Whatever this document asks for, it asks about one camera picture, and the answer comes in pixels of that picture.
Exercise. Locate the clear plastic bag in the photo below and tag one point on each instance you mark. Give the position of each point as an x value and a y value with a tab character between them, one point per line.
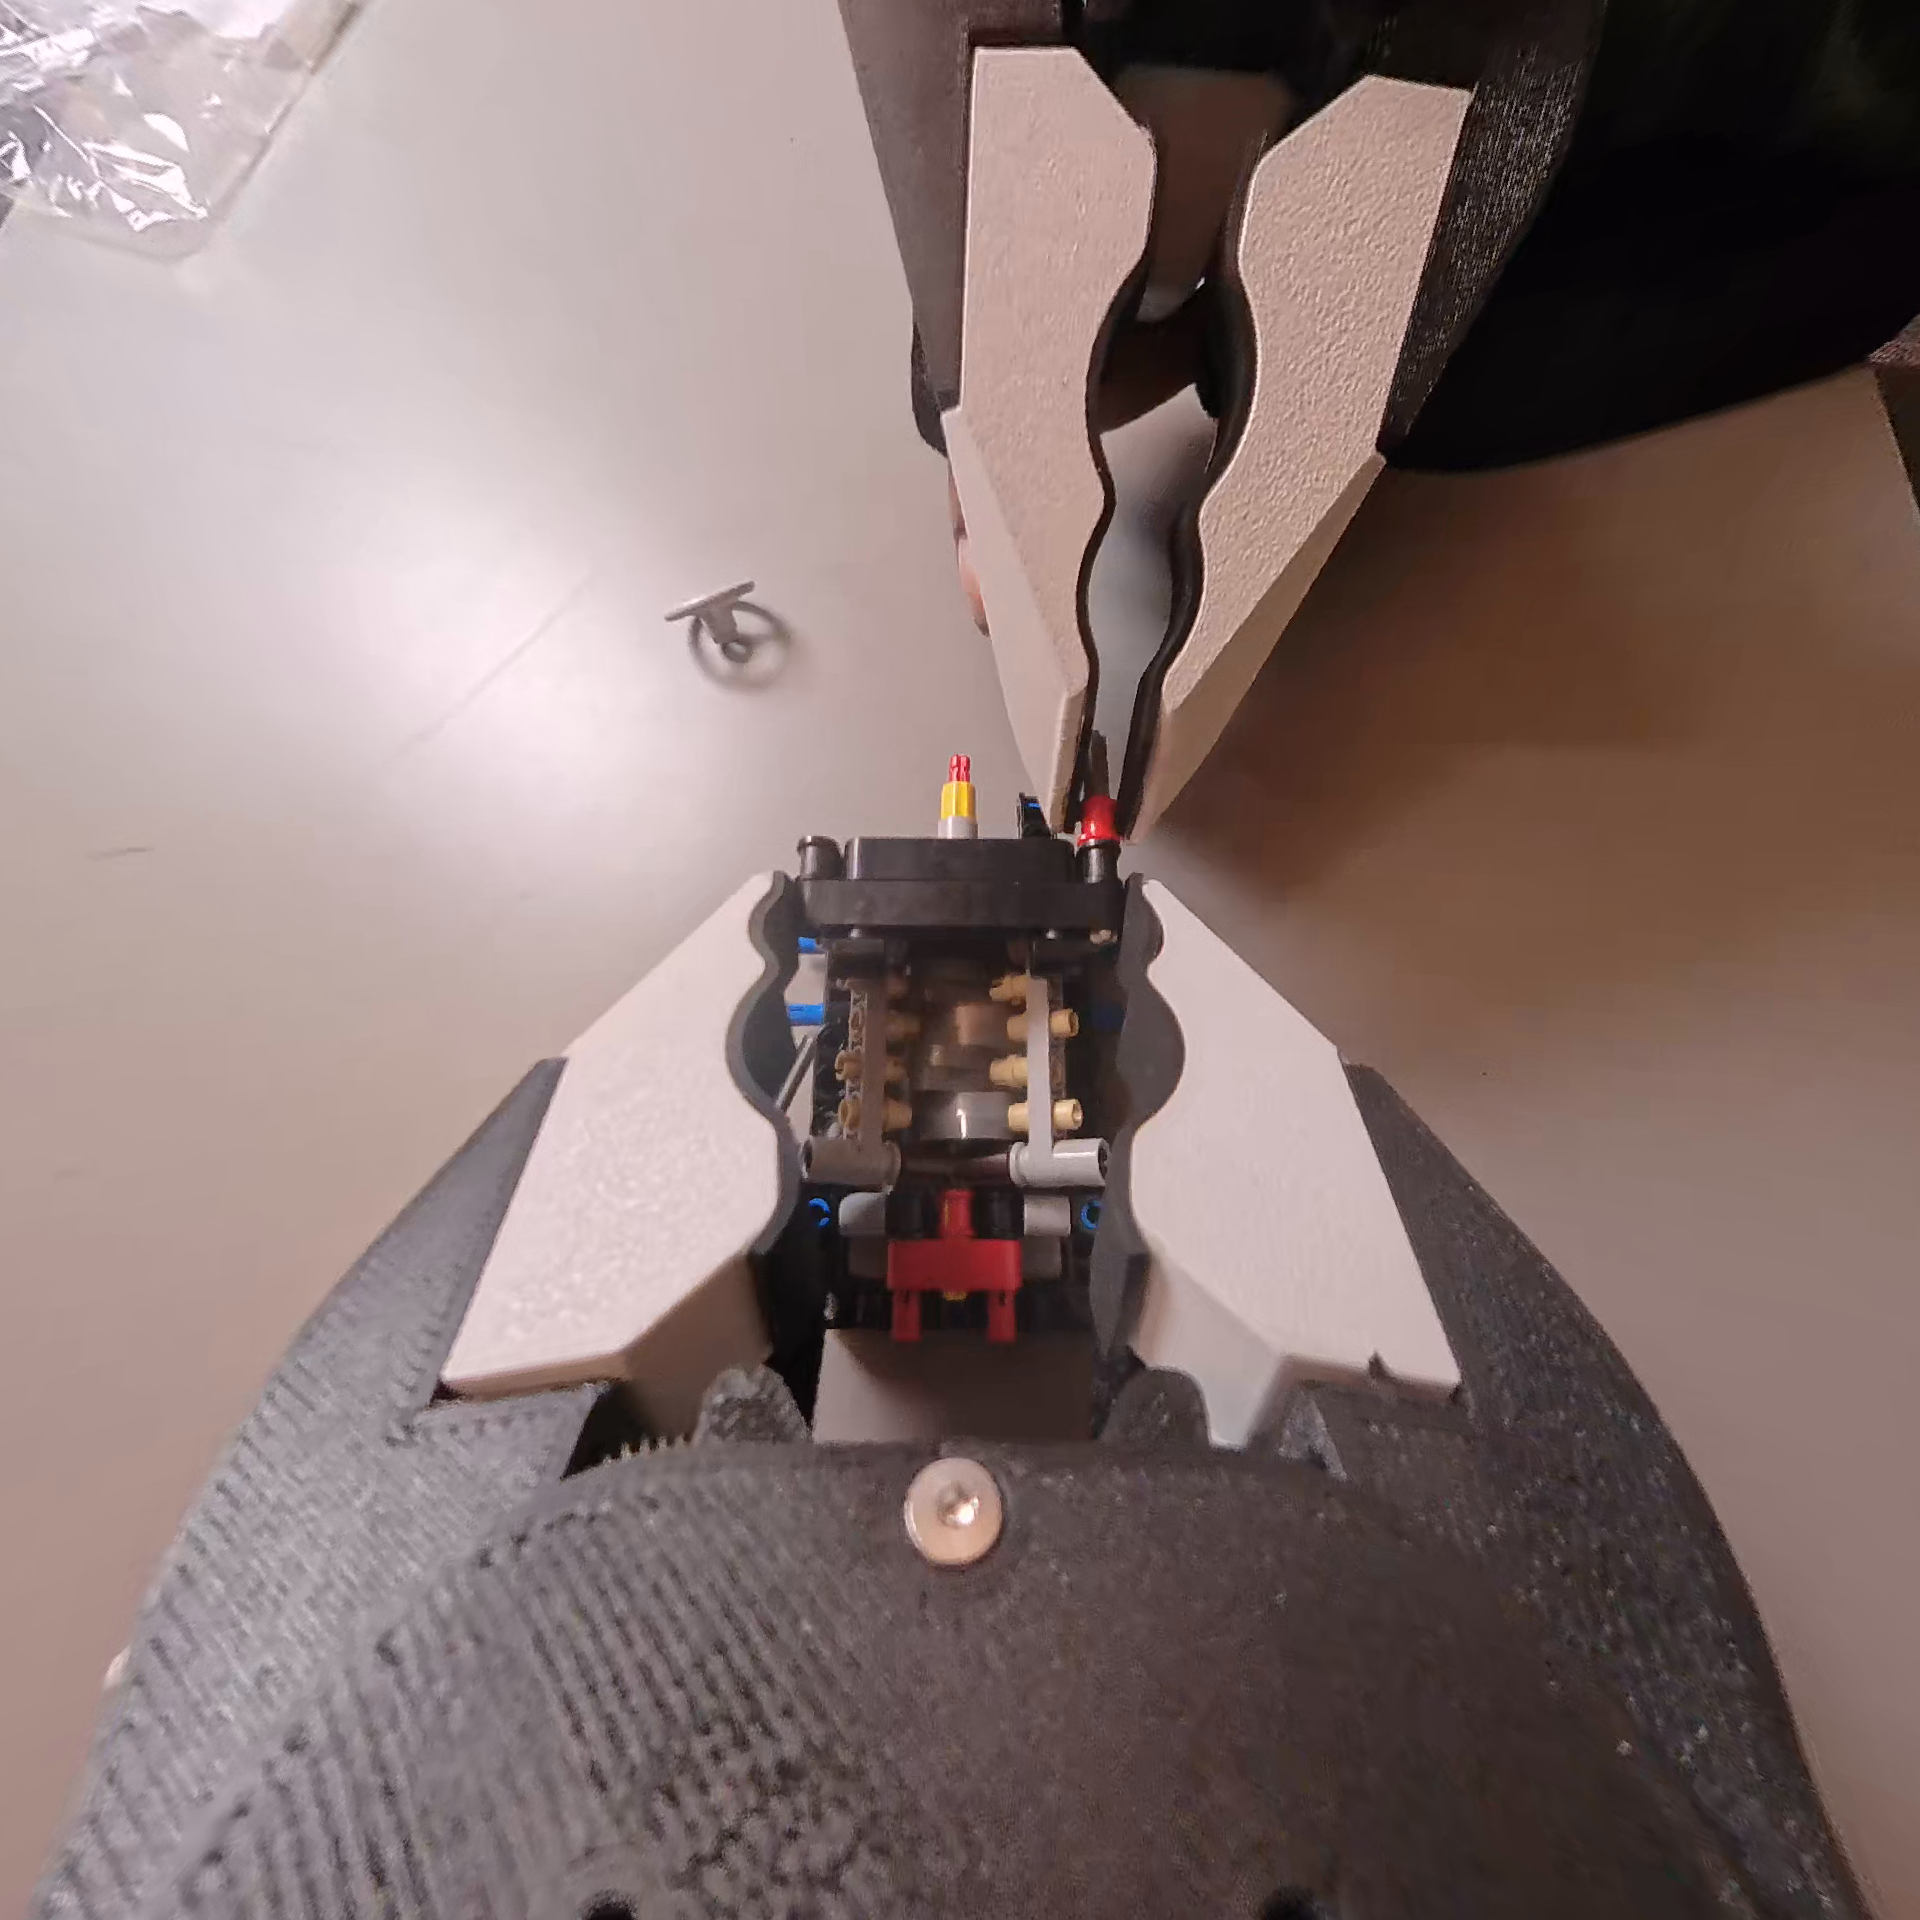
120	119

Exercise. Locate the red lego bush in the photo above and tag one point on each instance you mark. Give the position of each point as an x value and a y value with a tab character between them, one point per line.
1100	822

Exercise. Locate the person's right hand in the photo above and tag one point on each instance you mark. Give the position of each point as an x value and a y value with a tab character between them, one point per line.
1170	376

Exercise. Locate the lego car chassis assembly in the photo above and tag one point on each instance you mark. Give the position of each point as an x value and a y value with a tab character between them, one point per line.
961	885

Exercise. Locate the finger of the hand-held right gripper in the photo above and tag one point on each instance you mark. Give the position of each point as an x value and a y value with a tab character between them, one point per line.
1336	301
1036	301

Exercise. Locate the grey lego steering wheel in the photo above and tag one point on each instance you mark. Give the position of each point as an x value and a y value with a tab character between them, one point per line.
720	604

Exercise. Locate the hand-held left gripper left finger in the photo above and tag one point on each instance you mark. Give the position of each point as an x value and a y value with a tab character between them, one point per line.
629	1185

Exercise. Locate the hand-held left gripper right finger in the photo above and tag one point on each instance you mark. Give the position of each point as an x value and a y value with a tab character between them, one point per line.
1290	1201

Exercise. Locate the person's right forearm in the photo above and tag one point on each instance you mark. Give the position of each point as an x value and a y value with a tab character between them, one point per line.
1724	224

